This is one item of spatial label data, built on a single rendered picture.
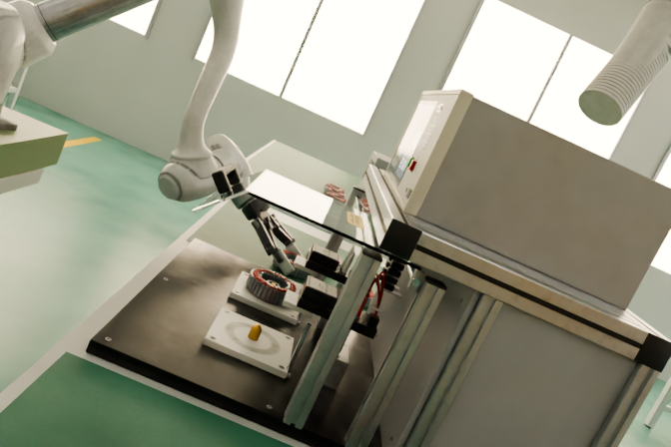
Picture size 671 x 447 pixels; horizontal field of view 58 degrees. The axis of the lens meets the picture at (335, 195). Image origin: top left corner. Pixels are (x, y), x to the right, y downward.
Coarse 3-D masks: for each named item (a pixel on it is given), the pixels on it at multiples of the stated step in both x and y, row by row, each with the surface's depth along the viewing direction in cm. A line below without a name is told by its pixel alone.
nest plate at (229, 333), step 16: (224, 320) 110; (240, 320) 113; (208, 336) 102; (224, 336) 104; (240, 336) 107; (272, 336) 113; (288, 336) 116; (224, 352) 101; (240, 352) 102; (256, 352) 104; (272, 352) 107; (288, 352) 109; (272, 368) 102
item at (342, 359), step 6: (342, 348) 111; (342, 354) 108; (336, 360) 105; (342, 360) 106; (336, 366) 106; (342, 366) 106; (330, 372) 106; (336, 372) 106; (342, 372) 106; (330, 378) 106; (336, 378) 106; (324, 384) 106; (330, 384) 106; (336, 384) 106
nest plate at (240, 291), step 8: (240, 280) 133; (240, 288) 129; (248, 288) 131; (232, 296) 125; (240, 296) 125; (248, 296) 126; (256, 296) 128; (248, 304) 125; (256, 304) 125; (264, 304) 126; (272, 304) 128; (272, 312) 126; (280, 312) 126; (288, 312) 128; (296, 312) 130; (288, 320) 126; (296, 320) 126
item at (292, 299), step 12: (312, 276) 110; (312, 288) 104; (324, 288) 106; (336, 288) 110; (288, 300) 105; (300, 300) 104; (312, 300) 104; (324, 300) 104; (336, 300) 104; (300, 312) 105; (312, 312) 104; (324, 312) 104; (360, 324) 105; (372, 336) 105
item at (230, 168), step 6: (222, 168) 94; (228, 168) 95; (234, 168) 99; (216, 174) 90; (222, 174) 90; (228, 174) 100; (234, 174) 100; (216, 180) 91; (222, 180) 91; (228, 180) 92; (234, 180) 100; (240, 180) 100; (216, 186) 91; (222, 186) 91; (228, 186) 91; (222, 192) 91
